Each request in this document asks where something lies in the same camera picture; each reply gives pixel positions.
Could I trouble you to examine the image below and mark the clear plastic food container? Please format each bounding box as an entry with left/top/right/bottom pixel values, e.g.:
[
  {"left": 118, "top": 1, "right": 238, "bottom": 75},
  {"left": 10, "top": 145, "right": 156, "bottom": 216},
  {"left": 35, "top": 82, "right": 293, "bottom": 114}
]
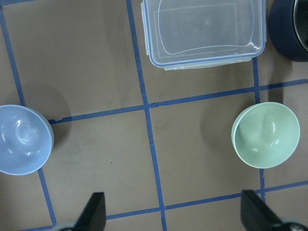
[{"left": 141, "top": 0, "right": 266, "bottom": 70}]

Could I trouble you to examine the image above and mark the blue bowl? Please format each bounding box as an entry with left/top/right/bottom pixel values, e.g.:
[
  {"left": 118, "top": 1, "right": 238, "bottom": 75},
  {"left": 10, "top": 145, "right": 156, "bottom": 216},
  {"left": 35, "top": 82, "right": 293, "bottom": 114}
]
[{"left": 0, "top": 104, "right": 54, "bottom": 176}]

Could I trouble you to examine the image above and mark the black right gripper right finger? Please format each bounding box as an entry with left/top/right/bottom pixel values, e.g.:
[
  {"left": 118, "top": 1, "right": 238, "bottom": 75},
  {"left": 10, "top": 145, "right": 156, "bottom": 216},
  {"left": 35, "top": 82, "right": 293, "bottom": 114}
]
[{"left": 240, "top": 190, "right": 283, "bottom": 231}]

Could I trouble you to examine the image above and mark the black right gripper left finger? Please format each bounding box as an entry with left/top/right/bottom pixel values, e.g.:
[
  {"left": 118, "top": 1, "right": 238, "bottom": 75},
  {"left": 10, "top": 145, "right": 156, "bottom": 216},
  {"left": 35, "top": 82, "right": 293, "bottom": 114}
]
[{"left": 74, "top": 192, "right": 106, "bottom": 231}]

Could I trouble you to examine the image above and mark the dark blue saucepan with lid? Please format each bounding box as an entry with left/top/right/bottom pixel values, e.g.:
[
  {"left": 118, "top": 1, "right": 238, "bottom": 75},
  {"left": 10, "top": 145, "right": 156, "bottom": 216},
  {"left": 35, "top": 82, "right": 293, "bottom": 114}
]
[{"left": 268, "top": 0, "right": 308, "bottom": 62}]

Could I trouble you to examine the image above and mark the green bowl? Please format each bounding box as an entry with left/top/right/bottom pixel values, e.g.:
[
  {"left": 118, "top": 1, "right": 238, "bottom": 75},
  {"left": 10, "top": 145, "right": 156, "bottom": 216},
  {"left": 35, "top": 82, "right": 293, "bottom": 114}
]
[{"left": 231, "top": 102, "right": 300, "bottom": 169}]

